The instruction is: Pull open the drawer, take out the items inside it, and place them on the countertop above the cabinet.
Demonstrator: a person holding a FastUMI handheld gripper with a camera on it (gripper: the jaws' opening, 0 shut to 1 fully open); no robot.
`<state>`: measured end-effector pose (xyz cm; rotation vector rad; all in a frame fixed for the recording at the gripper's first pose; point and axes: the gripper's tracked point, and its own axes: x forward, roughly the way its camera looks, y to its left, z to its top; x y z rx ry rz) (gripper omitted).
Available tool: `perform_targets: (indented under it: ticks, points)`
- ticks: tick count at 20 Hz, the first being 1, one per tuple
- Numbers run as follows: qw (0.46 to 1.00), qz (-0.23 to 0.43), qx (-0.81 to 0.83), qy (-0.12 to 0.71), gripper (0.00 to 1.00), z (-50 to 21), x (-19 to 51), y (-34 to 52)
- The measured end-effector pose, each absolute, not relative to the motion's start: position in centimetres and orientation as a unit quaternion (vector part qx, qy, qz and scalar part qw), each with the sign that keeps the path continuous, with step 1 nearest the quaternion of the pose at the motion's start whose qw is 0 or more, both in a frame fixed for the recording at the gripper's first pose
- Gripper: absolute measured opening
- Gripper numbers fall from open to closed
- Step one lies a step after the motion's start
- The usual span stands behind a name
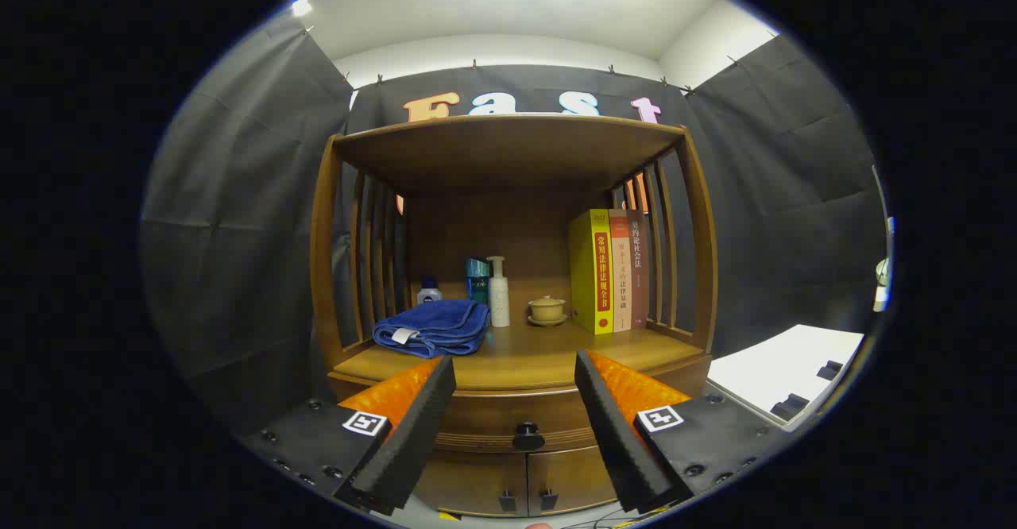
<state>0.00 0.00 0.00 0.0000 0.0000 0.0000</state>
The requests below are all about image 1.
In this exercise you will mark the black block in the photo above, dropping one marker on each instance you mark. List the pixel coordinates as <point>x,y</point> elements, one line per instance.
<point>830,370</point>
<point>789,407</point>

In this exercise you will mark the blue folded towel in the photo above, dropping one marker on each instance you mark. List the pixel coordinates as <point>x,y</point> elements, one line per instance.
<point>433,326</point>

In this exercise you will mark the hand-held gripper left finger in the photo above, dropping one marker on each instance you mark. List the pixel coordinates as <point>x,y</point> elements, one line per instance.
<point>413,434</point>

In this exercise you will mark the orange and white book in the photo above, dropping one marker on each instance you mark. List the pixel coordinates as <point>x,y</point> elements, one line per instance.
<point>620,275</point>

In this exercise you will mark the teal bottle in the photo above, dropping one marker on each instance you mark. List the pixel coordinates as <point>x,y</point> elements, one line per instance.
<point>477,279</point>

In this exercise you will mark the wooden cabinet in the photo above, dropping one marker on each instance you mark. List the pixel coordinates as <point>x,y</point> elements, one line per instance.
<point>508,156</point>

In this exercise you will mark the brown book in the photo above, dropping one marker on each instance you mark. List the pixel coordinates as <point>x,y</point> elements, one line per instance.
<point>639,267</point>

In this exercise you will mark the white pump bottle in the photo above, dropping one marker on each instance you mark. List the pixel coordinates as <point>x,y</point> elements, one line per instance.
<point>499,299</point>

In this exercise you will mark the wooden cabinet door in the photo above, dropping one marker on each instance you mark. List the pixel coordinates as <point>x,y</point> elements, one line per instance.
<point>469,481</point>
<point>572,473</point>

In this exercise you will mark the wooden countertop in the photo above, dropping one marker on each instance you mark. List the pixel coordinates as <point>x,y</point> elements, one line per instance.
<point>524,354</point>

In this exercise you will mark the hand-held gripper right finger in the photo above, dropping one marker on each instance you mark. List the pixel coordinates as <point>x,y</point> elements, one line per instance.
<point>616,434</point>

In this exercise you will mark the wooden drawer with black knob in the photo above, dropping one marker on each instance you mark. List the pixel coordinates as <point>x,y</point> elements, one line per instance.
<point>493,414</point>

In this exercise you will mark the white drawer unit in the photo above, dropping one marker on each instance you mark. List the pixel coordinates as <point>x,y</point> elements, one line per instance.
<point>779,362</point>

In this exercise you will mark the yellow book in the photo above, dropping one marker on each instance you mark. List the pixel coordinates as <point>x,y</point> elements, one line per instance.
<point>592,275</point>

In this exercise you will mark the small white blue-capped bottle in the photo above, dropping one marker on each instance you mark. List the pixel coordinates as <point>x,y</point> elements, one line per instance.
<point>429,292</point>

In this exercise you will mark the beige lidded teacup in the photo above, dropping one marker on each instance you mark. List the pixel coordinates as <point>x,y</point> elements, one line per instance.
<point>547,309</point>

